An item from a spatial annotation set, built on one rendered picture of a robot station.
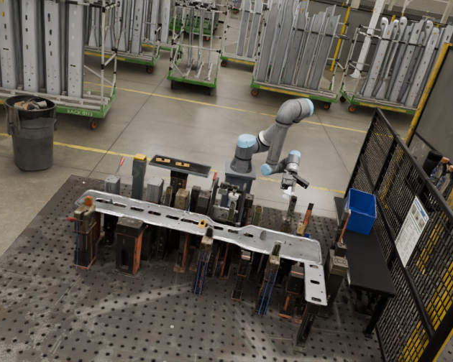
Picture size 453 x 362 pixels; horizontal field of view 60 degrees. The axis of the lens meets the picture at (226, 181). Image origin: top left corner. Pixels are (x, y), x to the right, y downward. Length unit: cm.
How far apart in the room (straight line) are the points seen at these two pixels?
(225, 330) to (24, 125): 317
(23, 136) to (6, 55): 202
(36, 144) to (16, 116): 35
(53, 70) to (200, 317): 475
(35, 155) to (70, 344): 299
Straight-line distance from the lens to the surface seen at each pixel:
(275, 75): 891
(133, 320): 206
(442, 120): 446
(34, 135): 457
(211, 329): 206
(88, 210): 213
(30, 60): 626
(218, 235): 213
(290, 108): 231
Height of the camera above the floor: 223
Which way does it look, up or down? 27 degrees down
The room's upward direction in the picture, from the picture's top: 11 degrees clockwise
